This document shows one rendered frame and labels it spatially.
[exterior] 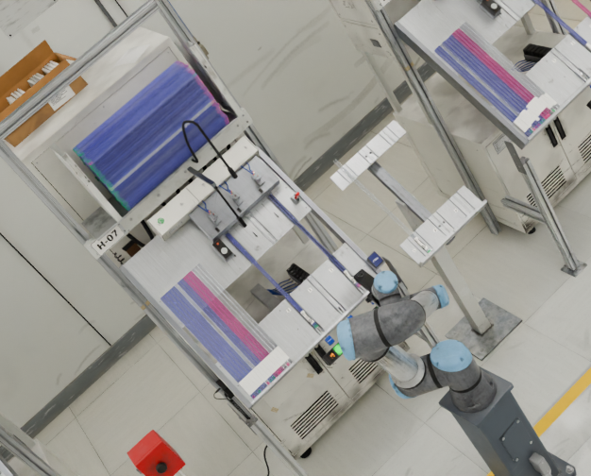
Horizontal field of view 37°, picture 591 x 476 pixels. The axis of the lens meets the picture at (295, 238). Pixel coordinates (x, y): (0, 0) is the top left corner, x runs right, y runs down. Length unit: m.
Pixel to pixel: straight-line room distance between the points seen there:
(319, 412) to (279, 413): 0.20
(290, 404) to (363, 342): 1.27
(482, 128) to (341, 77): 1.61
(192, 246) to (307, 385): 0.81
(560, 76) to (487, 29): 0.34
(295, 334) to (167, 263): 0.55
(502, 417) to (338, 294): 0.75
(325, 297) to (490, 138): 1.07
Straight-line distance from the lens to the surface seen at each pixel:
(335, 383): 3.84
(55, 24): 4.64
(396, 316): 2.52
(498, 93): 3.63
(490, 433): 3.05
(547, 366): 3.75
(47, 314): 5.03
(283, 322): 3.30
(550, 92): 3.69
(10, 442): 3.61
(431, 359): 2.88
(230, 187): 3.37
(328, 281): 3.33
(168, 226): 3.33
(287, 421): 3.80
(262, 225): 3.38
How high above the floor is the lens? 2.82
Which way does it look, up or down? 34 degrees down
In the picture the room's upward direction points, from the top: 36 degrees counter-clockwise
